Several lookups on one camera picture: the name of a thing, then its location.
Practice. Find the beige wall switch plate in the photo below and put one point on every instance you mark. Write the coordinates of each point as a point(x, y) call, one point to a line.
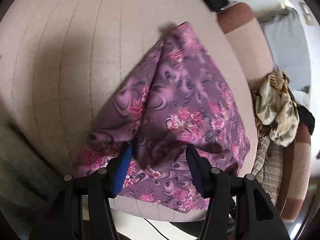
point(307, 14)

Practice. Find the pink brown bolster cushion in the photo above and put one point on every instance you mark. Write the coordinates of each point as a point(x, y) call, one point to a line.
point(245, 35)

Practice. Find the purple pink floral cloth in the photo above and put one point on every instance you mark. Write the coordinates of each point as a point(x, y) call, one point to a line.
point(175, 97)

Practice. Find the black garment on bolster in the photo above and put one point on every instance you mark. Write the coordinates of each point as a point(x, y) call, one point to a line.
point(307, 118)

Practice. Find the cream leaf-print crumpled cloth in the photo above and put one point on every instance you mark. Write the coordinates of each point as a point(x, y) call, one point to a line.
point(275, 109)

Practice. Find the grey pillow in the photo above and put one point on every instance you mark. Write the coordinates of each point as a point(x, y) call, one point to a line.
point(289, 48)

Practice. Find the striped floral cushion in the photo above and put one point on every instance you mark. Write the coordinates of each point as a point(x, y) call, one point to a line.
point(268, 167)

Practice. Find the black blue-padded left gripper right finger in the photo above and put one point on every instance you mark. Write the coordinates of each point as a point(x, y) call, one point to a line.
point(243, 199)

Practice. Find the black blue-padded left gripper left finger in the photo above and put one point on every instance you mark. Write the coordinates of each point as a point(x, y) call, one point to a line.
point(62, 216)

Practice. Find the pink brown long bolster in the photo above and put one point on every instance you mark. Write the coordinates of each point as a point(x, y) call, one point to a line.
point(296, 174)

